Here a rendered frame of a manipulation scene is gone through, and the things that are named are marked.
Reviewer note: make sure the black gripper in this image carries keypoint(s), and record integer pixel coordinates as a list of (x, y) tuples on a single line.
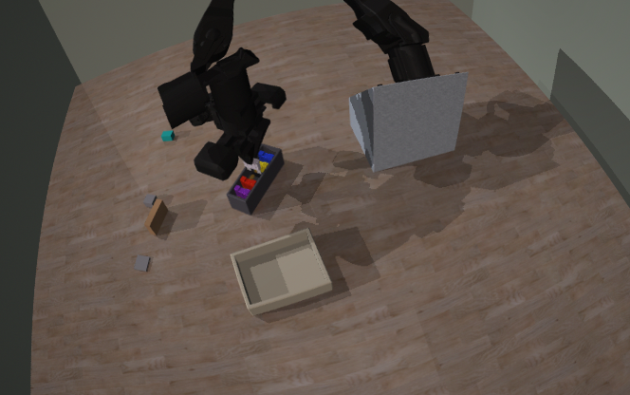
[(244, 130)]

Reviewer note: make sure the small teal block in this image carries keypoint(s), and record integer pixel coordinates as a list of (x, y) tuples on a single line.
[(168, 135)]

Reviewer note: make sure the beige open tray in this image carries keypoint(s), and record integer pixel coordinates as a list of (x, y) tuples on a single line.
[(282, 271)]

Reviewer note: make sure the brown rectangular block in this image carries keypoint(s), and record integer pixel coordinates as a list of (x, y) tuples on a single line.
[(156, 217)]

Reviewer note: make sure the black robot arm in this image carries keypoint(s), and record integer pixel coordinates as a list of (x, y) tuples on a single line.
[(186, 98)]

